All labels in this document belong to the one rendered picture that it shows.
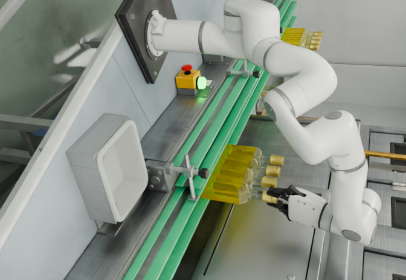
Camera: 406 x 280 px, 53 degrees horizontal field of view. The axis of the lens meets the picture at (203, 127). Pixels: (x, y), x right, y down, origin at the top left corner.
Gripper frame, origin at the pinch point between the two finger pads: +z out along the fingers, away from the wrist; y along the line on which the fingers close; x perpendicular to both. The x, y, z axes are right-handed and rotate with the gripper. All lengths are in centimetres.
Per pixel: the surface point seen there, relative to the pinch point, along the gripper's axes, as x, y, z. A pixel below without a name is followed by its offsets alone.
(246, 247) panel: 11.5, -12.5, 3.6
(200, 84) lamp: -20.5, 19.8, 39.4
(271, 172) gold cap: -8.9, 1.1, 5.6
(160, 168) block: 19.0, 15.2, 25.6
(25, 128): 22, 13, 87
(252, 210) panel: -2.7, -12.4, 9.5
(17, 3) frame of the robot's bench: 2, 51, 100
